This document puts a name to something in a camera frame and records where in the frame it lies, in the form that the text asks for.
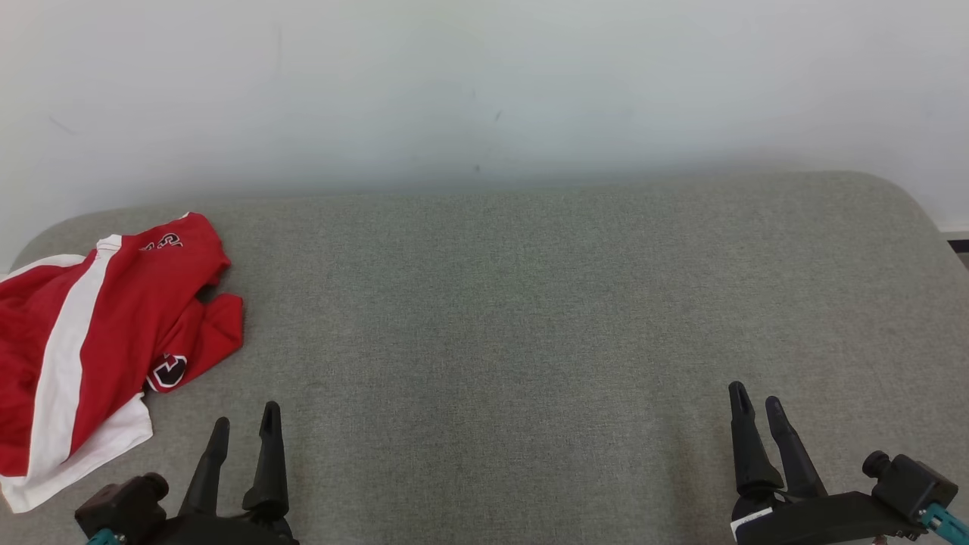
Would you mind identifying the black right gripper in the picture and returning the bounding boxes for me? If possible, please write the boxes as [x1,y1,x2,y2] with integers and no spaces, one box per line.
[728,381,921,545]

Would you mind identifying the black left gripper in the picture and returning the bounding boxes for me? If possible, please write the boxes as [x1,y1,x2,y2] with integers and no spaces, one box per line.
[140,401,300,545]

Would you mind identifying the red shorts with white stripe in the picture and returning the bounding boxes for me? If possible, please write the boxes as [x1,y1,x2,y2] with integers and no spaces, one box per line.
[0,212,232,479]

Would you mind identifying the grey fabric sofa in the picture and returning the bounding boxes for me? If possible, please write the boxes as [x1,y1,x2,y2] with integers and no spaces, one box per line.
[0,170,969,545]

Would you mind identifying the teal connector right camera cable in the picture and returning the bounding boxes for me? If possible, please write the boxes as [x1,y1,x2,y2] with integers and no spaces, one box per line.
[920,503,969,543]

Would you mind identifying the red shirt with white sleeves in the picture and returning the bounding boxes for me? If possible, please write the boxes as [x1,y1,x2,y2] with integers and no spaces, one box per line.
[0,291,245,514]

